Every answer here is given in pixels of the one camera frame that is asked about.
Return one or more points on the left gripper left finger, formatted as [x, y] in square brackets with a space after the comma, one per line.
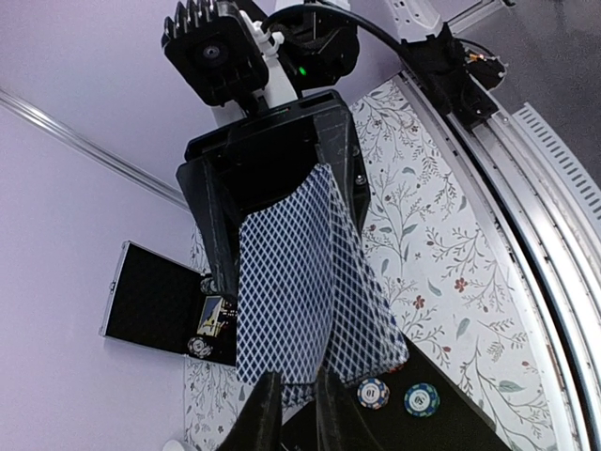
[259, 425]

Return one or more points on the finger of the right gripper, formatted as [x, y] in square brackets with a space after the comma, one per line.
[217, 218]
[339, 147]

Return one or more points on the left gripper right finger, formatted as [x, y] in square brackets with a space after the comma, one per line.
[339, 425]

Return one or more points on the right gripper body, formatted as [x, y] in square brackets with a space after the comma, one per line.
[261, 160]

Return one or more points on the white chip stack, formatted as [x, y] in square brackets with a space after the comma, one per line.
[373, 393]

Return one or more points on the green chip stack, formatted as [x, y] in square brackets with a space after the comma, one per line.
[422, 400]

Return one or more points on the blue playing card deck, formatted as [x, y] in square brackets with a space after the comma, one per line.
[308, 298]

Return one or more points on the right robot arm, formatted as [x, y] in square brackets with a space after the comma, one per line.
[270, 80]

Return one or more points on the black poker mat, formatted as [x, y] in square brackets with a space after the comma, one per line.
[458, 424]

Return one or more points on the chip stack in case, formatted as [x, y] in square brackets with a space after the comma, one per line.
[199, 348]
[206, 284]

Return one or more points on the aluminium poker case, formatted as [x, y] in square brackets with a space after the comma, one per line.
[156, 303]

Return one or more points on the card box in case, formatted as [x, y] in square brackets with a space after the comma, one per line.
[218, 315]

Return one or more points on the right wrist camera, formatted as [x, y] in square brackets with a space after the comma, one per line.
[213, 49]

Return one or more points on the right aluminium frame post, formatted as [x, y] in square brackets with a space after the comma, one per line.
[76, 141]

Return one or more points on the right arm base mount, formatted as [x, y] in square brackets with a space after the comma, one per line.
[469, 70]

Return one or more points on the aluminium front rail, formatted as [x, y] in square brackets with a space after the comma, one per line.
[539, 155]

